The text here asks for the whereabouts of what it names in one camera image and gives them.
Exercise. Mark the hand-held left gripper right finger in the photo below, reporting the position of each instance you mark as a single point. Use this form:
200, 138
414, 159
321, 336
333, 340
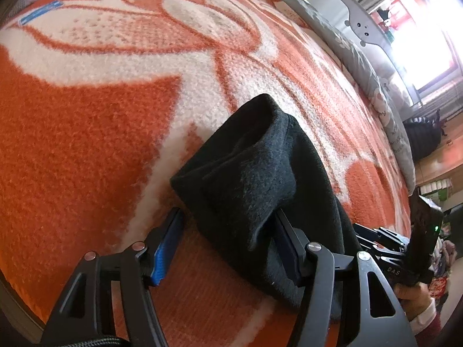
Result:
286, 240

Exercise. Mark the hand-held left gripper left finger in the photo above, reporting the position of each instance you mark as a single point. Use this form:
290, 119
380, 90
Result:
165, 255

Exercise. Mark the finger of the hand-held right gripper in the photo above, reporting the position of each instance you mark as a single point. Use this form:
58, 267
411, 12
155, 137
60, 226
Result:
390, 235
387, 255

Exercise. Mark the black pants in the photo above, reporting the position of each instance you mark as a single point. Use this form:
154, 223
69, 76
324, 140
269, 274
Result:
253, 159

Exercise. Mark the person's right forearm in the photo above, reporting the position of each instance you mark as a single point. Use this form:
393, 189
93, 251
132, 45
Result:
427, 327

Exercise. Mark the person's right hand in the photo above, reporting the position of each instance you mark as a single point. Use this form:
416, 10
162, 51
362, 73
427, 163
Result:
412, 296

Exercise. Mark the wooden wardrobe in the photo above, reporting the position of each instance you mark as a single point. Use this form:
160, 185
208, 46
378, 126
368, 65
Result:
441, 166

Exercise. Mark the black backpack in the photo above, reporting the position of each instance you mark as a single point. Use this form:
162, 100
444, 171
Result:
423, 137

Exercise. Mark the orange floral blanket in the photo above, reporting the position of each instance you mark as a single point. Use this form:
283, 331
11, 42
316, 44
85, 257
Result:
90, 151

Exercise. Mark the grey floral quilt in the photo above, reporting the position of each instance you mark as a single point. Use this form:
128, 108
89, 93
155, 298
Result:
361, 61

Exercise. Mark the window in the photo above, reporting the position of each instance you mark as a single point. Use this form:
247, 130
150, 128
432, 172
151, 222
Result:
423, 36

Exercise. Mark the row of colourful boxes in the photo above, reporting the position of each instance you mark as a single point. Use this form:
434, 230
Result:
392, 11

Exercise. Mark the grey bed guard rail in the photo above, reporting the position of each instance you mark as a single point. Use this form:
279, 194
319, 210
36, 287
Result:
361, 29

